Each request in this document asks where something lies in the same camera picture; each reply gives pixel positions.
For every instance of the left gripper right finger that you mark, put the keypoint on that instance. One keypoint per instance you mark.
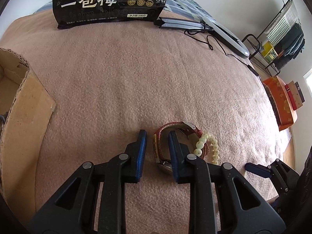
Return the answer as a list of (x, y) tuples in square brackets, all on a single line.
[(221, 199)]

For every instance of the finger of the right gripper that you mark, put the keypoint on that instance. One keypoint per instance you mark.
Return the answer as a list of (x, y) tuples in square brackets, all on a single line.
[(282, 176)]

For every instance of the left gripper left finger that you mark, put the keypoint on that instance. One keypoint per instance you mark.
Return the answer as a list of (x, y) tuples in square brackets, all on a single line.
[(92, 199)]

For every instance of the red strap wristwatch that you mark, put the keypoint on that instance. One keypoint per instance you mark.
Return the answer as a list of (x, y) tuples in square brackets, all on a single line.
[(161, 149)]

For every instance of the orange gift box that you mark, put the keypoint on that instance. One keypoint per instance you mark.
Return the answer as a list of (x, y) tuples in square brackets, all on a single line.
[(285, 115)]

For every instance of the black clothes rack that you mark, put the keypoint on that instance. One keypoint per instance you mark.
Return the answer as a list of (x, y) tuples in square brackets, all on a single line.
[(273, 32)]

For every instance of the brown cardboard box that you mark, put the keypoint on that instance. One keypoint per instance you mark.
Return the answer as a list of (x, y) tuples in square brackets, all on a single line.
[(27, 108)]

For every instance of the yellow box on rack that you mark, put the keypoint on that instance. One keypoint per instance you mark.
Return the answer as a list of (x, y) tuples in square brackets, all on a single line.
[(268, 52)]

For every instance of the hanging dark clothes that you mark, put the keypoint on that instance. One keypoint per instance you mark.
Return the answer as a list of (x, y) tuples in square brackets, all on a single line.
[(290, 46)]

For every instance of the pink blanket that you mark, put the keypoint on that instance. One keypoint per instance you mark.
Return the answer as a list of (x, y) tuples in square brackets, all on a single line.
[(111, 80)]

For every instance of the black snack bag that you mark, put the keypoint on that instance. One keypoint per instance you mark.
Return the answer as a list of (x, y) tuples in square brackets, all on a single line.
[(73, 13)]

